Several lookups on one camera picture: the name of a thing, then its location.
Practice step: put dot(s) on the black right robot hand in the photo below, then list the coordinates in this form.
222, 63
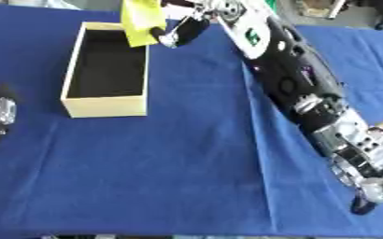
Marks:
192, 29

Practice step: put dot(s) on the yellow rectangular block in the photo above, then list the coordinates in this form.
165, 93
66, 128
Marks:
143, 21

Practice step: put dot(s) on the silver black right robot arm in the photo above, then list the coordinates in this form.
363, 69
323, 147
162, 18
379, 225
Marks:
293, 77

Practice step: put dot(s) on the tan cardboard box black inside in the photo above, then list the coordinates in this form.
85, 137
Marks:
107, 62

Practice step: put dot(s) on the tan background box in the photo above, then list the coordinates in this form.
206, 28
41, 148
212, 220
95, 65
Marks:
312, 7

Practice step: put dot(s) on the white pole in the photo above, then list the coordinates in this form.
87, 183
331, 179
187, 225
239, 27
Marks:
336, 8

